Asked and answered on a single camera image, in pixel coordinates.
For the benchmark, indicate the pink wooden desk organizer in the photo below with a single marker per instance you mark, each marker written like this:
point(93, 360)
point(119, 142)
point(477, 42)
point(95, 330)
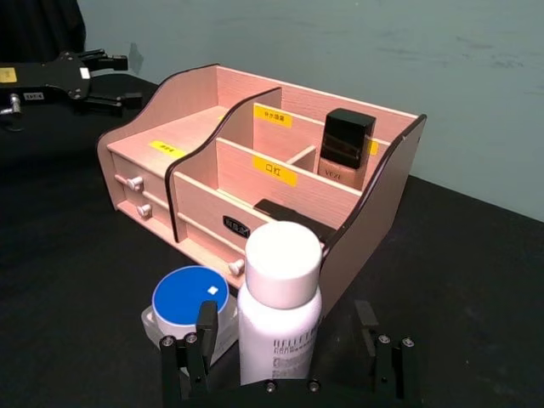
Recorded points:
point(200, 200)

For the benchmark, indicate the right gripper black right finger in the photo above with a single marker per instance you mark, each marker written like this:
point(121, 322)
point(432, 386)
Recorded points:
point(393, 365)

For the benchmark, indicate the white bottle white cap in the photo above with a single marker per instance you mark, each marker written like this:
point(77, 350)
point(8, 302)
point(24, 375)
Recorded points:
point(276, 323)

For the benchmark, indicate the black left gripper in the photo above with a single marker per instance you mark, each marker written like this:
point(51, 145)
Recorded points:
point(47, 81)

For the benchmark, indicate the flat black compact case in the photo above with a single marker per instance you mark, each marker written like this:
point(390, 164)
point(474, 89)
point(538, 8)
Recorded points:
point(276, 210)

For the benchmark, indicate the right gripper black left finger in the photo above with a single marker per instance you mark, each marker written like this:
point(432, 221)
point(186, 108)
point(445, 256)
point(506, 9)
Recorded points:
point(187, 365)

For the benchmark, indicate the black table cloth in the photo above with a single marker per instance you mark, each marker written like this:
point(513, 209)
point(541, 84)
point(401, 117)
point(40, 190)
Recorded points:
point(64, 255)

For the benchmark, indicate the person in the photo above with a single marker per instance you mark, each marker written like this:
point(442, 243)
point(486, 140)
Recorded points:
point(38, 30)

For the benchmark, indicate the clear jar blue lid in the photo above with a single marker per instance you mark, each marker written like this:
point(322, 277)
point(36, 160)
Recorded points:
point(183, 297)

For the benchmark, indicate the beige foundation bottle black cap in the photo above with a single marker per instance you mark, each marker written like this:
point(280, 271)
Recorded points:
point(344, 144)

